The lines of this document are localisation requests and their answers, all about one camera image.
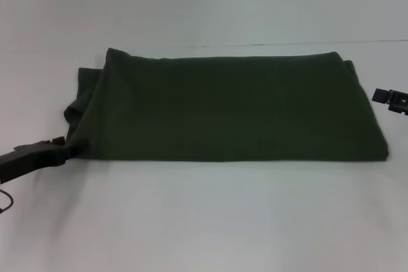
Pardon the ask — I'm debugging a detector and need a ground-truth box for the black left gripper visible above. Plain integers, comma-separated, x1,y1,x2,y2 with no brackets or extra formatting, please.
0,136,80,185

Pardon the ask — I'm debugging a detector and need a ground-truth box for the dark green t-shirt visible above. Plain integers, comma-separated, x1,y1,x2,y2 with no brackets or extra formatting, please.
62,47,390,162

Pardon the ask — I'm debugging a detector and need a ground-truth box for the left arm cable with plug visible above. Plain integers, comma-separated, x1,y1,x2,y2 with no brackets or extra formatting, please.
0,189,15,214

